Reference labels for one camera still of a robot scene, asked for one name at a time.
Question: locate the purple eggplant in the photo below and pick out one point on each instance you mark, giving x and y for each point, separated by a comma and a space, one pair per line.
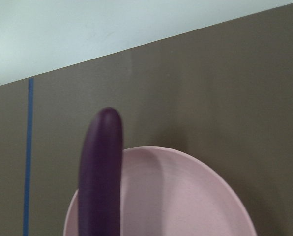
100, 176

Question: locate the pink plate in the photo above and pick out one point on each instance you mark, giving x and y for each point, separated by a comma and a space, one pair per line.
165, 192

